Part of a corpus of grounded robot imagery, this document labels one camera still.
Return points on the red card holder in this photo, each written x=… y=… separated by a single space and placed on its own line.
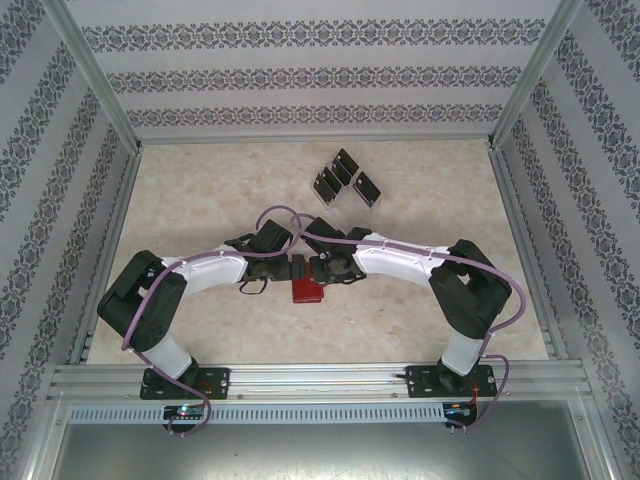
x=307 y=292

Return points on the group of black packets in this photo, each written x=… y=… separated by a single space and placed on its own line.
x=372 y=207

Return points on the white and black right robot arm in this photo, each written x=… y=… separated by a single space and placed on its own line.
x=390 y=262

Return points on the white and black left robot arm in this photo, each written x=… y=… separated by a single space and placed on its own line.
x=210 y=272

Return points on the black credit card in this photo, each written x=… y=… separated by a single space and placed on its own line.
x=342 y=171
x=366 y=189
x=327 y=185
x=348 y=159

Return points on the small circuit board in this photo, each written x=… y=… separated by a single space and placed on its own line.
x=185 y=411
x=460 y=411

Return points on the grey sheet metal panel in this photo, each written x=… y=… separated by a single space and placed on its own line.
x=320 y=452

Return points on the aluminium mounting rail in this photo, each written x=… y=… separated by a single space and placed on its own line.
x=320 y=382

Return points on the aluminium frame rail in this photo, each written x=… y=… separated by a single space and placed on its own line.
x=315 y=141
x=107 y=240
x=520 y=240

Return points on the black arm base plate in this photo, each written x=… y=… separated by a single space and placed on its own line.
x=422 y=381
x=215 y=382

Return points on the aluminium frame post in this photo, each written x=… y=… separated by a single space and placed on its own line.
x=95 y=75
x=537 y=75

